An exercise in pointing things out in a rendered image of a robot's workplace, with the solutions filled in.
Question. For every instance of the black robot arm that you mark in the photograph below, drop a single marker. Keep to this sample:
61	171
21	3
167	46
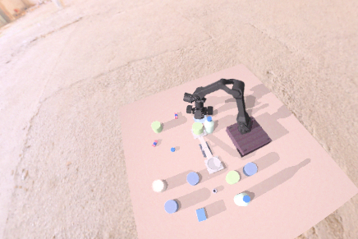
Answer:
237	91

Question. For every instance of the blue cylinder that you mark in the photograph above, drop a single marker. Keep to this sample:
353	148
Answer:
249	169
171	206
193	178

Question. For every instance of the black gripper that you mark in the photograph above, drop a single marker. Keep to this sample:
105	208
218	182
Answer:
205	109

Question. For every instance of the blue cube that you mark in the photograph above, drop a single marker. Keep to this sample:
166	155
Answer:
200	214

